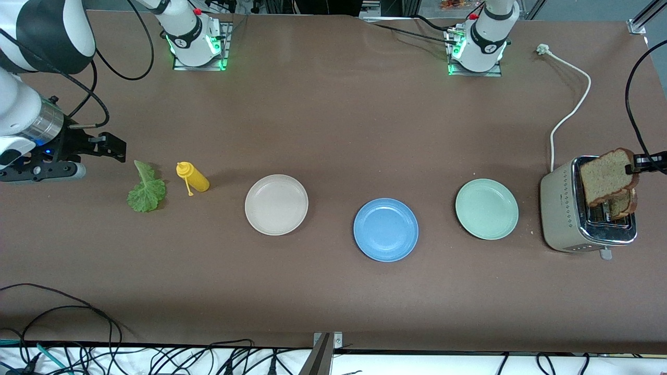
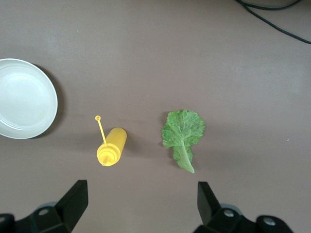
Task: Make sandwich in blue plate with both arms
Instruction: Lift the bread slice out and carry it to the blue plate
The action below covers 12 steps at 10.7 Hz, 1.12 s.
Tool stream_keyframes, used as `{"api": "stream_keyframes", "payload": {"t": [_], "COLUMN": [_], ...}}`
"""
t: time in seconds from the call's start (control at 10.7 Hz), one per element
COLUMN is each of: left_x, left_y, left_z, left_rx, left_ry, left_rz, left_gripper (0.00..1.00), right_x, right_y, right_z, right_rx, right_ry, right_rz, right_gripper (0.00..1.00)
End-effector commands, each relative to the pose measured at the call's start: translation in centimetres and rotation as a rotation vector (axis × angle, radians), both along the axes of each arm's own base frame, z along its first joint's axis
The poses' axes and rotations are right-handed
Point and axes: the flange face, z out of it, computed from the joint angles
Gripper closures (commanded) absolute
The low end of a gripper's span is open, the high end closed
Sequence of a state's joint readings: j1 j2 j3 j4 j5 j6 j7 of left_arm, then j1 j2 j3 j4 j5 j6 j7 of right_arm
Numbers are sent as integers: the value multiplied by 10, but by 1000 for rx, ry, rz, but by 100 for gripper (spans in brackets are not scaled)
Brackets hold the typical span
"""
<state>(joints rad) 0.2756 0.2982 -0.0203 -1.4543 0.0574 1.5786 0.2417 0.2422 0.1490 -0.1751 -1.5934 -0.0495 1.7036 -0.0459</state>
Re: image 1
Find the black looped cable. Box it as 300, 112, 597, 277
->
0, 283, 124, 360

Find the green round plate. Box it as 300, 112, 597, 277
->
455, 178, 520, 241

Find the blue round plate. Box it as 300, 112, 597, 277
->
353, 197, 419, 263

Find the brown bread slice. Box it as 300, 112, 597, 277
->
606, 189, 638, 219
579, 148, 640, 206

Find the yellow squeeze bottle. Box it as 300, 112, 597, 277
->
176, 161, 211, 197

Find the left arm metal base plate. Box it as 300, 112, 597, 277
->
446, 26, 503, 78

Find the dark aluminium bar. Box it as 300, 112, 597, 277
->
299, 333, 334, 375

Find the aluminium frame profile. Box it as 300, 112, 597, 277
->
627, 0, 667, 35

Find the beige round plate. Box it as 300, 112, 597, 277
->
244, 174, 309, 236

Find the black cable on table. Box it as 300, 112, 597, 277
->
362, 15, 462, 47

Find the teal cable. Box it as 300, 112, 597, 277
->
0, 339, 68, 374

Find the grey metal bracket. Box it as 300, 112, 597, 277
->
313, 332, 344, 349

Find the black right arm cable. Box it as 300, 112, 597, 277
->
0, 0, 155, 130

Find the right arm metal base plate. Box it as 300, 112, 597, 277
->
172, 21, 232, 71

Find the green lettuce leaf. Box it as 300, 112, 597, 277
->
127, 160, 167, 213

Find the beige chrome toaster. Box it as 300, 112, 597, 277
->
540, 155, 639, 260

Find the white toaster power cable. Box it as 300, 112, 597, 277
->
536, 44, 592, 173

